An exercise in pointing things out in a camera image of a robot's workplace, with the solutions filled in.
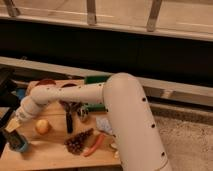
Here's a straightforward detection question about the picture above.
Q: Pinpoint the red bowl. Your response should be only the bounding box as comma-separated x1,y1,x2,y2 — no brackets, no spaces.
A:
35,79,56,86

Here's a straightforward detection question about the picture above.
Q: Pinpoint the black handled ice cream scoop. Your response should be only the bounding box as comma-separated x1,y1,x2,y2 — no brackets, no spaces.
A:
61,101,79,133

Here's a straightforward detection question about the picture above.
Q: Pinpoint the orange carrot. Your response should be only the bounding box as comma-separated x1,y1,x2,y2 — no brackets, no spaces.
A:
83,133,105,157

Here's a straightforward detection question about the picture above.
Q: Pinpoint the crumpled blue white cloth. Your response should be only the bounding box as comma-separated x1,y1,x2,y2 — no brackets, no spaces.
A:
96,117,113,135

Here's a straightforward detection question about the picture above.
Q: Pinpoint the yellow apple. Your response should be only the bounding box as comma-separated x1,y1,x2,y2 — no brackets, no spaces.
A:
35,119,50,135

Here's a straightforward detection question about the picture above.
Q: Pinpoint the green plastic tray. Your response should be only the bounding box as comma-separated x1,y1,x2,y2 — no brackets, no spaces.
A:
84,75,108,112

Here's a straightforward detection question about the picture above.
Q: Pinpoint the black chair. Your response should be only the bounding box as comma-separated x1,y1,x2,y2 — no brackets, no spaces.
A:
0,68,20,156

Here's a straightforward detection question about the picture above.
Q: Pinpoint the bunch of dark grapes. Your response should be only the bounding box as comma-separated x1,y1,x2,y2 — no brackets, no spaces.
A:
64,128,93,155

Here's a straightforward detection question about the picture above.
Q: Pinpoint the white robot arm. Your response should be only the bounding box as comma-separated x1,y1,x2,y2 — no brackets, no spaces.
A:
6,73,172,171

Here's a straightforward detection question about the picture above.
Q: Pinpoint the yellow banana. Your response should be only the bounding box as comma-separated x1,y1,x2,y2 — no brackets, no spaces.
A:
110,143,119,158

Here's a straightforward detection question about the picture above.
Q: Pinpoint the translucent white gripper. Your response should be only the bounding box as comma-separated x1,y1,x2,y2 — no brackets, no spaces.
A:
5,107,31,132

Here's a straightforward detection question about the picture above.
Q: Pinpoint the purple bowl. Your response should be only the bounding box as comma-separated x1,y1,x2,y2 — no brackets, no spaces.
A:
59,82,78,108

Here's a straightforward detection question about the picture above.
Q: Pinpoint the blue plastic cup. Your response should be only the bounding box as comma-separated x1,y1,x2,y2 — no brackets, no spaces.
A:
10,136,28,153

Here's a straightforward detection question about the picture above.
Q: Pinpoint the silver metal cup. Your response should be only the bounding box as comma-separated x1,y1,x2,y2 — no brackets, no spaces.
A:
77,105,89,122

